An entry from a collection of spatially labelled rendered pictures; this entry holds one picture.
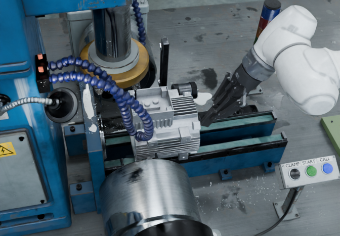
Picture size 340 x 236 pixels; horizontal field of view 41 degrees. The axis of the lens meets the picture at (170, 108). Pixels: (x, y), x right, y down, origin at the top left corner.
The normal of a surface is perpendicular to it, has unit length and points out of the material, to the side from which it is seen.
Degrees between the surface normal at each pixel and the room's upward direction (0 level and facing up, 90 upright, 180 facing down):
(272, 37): 60
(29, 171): 90
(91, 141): 0
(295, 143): 0
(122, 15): 90
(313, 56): 15
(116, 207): 43
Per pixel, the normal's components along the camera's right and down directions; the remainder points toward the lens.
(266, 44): -0.85, -0.03
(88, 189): 0.04, -0.65
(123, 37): 0.63, 0.61
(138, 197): -0.24, -0.59
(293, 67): -0.62, -0.41
